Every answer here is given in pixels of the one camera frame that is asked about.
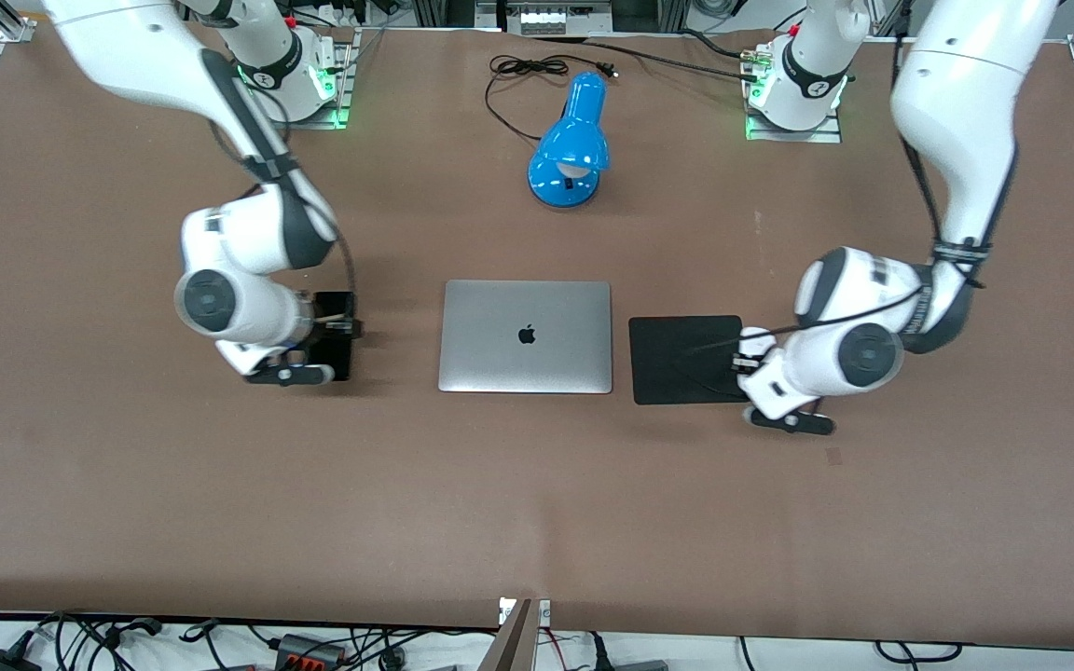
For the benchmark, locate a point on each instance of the metal camera post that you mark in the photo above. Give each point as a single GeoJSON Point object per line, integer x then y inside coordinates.
{"type": "Point", "coordinates": [511, 643]}

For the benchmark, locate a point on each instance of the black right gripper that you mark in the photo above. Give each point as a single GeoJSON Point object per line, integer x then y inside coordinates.
{"type": "Point", "coordinates": [334, 337]}

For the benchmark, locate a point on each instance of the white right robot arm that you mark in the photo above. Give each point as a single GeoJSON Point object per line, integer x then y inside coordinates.
{"type": "Point", "coordinates": [127, 47]}

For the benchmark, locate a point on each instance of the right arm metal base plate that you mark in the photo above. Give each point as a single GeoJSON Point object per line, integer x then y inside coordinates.
{"type": "Point", "coordinates": [343, 93]}

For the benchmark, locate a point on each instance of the black power adapter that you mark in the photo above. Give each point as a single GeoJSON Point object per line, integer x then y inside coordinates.
{"type": "Point", "coordinates": [1, 662]}

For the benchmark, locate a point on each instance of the white post bracket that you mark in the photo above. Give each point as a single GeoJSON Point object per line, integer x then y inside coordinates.
{"type": "Point", "coordinates": [544, 610]}

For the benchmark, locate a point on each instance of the black mouse pad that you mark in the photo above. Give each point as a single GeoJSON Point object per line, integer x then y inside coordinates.
{"type": "Point", "coordinates": [677, 373]}

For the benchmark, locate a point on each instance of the black smartphone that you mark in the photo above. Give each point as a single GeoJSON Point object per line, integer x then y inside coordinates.
{"type": "Point", "coordinates": [337, 359]}

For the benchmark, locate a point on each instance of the grey power strip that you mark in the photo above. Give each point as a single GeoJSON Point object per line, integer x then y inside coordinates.
{"type": "Point", "coordinates": [563, 20]}

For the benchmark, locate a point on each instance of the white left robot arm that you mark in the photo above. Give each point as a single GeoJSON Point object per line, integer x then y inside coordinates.
{"type": "Point", "coordinates": [956, 93]}

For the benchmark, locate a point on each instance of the blue desk lamp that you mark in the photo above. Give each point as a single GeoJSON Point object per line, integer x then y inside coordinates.
{"type": "Point", "coordinates": [570, 140]}

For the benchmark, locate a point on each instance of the grey connector with orange levers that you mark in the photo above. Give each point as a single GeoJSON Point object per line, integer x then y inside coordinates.
{"type": "Point", "coordinates": [309, 650]}

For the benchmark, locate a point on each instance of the silver closed laptop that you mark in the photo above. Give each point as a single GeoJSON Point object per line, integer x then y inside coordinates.
{"type": "Point", "coordinates": [525, 354]}

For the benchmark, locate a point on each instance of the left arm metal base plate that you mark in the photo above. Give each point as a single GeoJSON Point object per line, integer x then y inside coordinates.
{"type": "Point", "coordinates": [826, 135]}

